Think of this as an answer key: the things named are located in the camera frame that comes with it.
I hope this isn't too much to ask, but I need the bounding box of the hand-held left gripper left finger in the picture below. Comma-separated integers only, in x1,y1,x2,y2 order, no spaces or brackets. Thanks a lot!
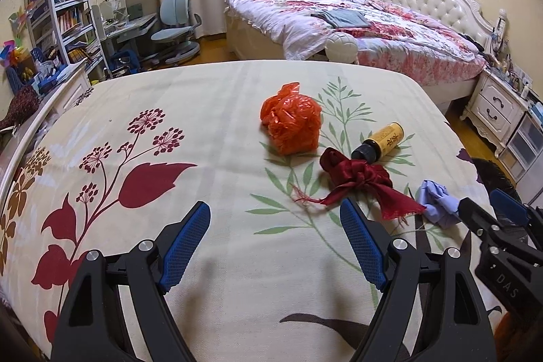
50,201,211,362

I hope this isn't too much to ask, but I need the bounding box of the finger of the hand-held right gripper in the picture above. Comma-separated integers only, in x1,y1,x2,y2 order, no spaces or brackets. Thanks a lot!
459,197,531,256
489,188,543,250

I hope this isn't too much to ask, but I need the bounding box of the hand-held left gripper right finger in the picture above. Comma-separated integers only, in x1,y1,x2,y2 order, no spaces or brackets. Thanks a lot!
340,198,497,362

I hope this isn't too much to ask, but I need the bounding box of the black trash bin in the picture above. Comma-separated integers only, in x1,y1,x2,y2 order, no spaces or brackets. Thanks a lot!
469,158,520,214

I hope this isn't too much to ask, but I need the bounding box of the light purple cloth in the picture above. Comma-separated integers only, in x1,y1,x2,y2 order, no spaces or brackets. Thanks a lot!
416,179,462,229

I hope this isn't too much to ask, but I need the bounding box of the clear plastic drawer unit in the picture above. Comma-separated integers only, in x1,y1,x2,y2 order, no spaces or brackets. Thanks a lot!
498,114,543,185

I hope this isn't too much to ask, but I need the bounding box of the dark red ribbon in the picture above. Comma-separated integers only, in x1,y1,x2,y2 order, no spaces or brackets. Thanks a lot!
293,148,427,221

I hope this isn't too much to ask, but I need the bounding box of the white nightstand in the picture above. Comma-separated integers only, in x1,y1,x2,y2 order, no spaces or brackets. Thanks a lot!
460,69,531,153

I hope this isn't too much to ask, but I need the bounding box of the yellow bottle with black cap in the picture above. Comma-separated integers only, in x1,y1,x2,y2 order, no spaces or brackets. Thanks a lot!
351,122,404,163

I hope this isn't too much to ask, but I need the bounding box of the floral cream tablecloth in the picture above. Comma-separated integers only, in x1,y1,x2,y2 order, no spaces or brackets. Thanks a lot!
0,60,510,362

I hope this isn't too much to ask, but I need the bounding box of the clutter of small bottles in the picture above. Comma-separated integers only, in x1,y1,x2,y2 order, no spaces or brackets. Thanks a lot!
484,48,533,91

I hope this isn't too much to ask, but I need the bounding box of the red plastic bag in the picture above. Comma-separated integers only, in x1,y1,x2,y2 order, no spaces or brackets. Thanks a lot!
260,81,322,156

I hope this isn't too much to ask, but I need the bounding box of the pink floral quilt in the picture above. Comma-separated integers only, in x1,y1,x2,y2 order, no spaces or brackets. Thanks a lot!
225,0,488,87

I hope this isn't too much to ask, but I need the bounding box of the white dresser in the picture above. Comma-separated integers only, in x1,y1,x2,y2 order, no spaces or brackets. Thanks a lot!
38,63,92,112

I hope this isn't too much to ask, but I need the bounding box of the dark red dotted cloth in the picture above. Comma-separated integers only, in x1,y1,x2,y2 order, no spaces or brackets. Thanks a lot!
0,84,41,131

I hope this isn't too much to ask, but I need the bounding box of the grey study desk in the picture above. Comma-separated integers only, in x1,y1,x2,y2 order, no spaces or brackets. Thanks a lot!
91,12,158,66

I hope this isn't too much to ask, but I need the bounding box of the grey folded garment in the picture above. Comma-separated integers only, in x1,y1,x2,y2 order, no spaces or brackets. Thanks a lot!
311,9,370,28

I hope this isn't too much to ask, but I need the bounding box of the blue plastic basket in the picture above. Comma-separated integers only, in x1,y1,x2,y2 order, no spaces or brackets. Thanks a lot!
6,48,43,93

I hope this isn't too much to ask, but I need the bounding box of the light blue desk chair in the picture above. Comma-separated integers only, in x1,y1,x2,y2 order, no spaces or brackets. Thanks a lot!
150,0,203,66

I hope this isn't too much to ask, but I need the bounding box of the white bookshelf with books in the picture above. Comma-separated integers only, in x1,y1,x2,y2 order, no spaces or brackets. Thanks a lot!
23,0,109,78

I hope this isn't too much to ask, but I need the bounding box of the colourful pinwheel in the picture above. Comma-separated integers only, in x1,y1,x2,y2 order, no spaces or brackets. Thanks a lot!
2,6,32,68

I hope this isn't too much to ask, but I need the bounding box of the white round tufted post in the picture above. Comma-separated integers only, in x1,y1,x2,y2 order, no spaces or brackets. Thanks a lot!
326,33,359,65

